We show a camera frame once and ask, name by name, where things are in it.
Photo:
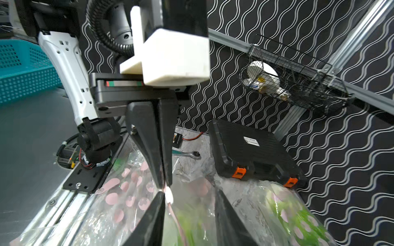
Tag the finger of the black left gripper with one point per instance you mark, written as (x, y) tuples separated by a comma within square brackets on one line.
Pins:
[(168, 113), (142, 127)]

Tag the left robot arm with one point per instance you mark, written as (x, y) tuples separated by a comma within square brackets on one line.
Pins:
[(55, 25)]

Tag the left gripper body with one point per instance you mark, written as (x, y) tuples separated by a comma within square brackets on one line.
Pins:
[(112, 92)]

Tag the white items in black basket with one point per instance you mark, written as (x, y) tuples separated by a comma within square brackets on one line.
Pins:
[(263, 78)]

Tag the ratchet wrench green handle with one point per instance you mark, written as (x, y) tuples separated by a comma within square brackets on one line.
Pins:
[(193, 154)]

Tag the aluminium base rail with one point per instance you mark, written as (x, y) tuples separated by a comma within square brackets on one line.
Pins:
[(58, 221)]

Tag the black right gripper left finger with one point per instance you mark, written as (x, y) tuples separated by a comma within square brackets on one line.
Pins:
[(149, 231)]

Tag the teal plastic basket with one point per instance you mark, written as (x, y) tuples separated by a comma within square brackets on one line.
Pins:
[(25, 70)]

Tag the small connector board with wires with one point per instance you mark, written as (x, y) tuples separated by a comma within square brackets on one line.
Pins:
[(178, 139)]

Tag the black wire wall basket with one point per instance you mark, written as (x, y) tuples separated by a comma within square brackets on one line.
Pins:
[(301, 75)]

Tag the zip-top bag with cabbage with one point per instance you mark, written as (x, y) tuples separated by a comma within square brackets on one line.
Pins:
[(120, 202), (191, 216), (289, 217)]

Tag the black tool case orange latches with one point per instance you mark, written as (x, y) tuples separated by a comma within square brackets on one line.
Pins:
[(246, 153)]

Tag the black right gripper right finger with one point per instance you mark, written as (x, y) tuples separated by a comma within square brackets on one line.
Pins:
[(230, 231)]

